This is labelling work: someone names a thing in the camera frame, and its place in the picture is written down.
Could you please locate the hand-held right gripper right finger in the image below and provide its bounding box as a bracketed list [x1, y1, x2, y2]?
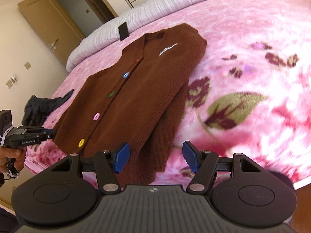
[182, 141, 261, 195]

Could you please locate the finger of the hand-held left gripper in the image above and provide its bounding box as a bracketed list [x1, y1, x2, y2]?
[18, 125, 53, 141]

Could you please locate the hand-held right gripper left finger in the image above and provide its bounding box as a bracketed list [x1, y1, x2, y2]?
[52, 143, 130, 195]

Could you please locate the brown knitted cardigan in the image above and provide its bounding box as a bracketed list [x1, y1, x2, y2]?
[53, 23, 207, 185]

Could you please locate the person's left hand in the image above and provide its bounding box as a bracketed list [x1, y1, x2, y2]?
[0, 149, 26, 173]

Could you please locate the dark crumpled cloth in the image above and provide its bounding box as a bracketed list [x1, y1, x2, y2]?
[22, 89, 74, 126]

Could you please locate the wooden door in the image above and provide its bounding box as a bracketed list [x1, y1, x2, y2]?
[17, 0, 86, 65]

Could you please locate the black rectangular object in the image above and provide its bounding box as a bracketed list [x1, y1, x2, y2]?
[119, 22, 129, 42]

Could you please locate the pink floral blanket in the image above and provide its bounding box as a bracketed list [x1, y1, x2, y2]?
[25, 0, 311, 190]

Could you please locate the striped white pillow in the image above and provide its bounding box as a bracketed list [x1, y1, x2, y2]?
[66, 0, 287, 72]

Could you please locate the wall socket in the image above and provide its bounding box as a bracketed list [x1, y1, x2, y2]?
[6, 76, 18, 89]

